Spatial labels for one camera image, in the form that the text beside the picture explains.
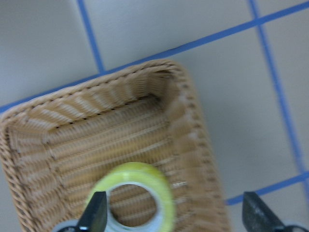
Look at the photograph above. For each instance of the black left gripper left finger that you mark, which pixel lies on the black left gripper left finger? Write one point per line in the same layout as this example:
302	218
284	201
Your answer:
94	217

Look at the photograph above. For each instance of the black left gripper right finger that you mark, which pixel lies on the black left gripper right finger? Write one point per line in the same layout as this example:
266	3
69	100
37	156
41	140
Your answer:
258	217

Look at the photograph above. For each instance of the yellow tape roll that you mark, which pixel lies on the yellow tape roll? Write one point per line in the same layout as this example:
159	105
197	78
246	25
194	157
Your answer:
151	179

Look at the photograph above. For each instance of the brown wicker basket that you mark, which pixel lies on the brown wicker basket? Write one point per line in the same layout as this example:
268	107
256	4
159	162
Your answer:
56	147

